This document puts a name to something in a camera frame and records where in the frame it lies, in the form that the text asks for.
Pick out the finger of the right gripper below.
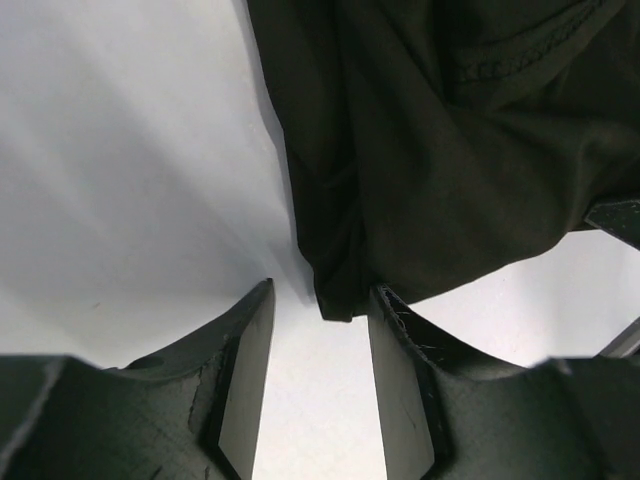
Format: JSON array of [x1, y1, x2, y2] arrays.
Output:
[[585, 199, 639, 239]]

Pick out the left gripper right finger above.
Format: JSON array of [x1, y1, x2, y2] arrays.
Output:
[[368, 286, 639, 479]]

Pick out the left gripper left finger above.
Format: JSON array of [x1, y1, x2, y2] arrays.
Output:
[[1, 280, 275, 479]]

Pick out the black printed t shirt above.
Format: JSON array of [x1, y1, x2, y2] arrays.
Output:
[[248, 0, 639, 321]]

